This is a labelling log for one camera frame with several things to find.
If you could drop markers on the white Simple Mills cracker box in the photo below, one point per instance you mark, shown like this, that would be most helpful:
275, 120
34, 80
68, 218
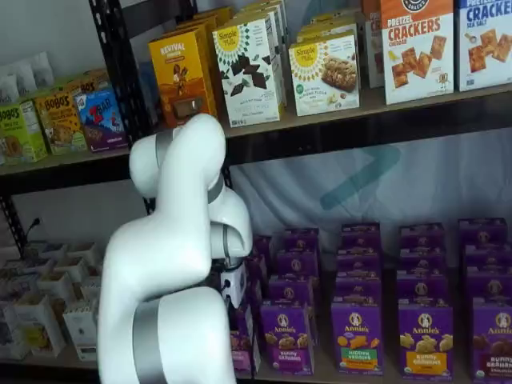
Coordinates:
256, 12
248, 80

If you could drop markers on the white snack bag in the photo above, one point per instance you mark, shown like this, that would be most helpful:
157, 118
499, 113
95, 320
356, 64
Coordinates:
12, 332

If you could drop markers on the blue Z Bar box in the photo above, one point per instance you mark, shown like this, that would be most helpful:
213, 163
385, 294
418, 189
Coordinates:
102, 120

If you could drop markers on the purple box with violet patch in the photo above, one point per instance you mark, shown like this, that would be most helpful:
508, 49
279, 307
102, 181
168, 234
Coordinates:
286, 340

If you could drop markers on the green Bobo's snack box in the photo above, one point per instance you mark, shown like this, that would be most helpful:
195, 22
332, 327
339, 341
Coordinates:
20, 134

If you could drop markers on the blue pretzel crackers box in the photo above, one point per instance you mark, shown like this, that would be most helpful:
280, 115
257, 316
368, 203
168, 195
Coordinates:
486, 48

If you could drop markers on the white cartons lower left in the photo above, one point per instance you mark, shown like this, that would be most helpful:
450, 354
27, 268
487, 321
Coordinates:
40, 328

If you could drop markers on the orange Bobo's snack box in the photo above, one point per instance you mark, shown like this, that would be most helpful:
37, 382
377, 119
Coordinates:
92, 82
60, 124

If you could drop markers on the purple box with yellow patch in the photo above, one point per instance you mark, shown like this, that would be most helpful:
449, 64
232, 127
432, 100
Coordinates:
426, 340

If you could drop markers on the purple box with pink patch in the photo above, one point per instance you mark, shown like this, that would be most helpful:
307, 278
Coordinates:
242, 352

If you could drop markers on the orange Revival snack box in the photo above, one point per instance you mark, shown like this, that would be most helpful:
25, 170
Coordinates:
208, 20
180, 76

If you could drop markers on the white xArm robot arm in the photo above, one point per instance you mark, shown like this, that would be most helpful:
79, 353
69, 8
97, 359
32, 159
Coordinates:
160, 240

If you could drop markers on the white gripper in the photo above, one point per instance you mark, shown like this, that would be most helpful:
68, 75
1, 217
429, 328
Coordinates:
234, 286

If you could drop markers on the white backdrop cloth teal logo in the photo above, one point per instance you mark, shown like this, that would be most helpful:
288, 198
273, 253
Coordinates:
440, 180

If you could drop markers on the yellow Simple Mills bar box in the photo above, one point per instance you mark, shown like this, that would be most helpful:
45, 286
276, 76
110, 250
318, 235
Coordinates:
328, 28
324, 76

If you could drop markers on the purple box with green patch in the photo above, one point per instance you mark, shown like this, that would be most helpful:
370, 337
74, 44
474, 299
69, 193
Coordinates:
357, 340

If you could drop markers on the black power plug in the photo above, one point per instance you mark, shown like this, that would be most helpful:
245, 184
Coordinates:
37, 221

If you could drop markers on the white snack box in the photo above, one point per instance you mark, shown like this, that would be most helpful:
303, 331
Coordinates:
80, 332

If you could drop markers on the white snack pouch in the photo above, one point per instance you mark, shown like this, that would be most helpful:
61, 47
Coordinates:
9, 90
42, 68
25, 80

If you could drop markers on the purple box with brown patch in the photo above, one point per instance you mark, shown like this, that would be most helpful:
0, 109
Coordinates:
494, 340

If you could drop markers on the purple Annie's snack box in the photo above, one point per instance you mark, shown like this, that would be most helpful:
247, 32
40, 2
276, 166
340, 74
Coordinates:
358, 262
264, 245
290, 290
302, 239
298, 262
258, 268
482, 232
360, 235
488, 258
490, 284
422, 236
358, 288
422, 288
253, 296
424, 260

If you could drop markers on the orange pretzel crackers box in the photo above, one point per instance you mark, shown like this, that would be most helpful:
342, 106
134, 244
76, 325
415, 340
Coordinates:
374, 40
418, 56

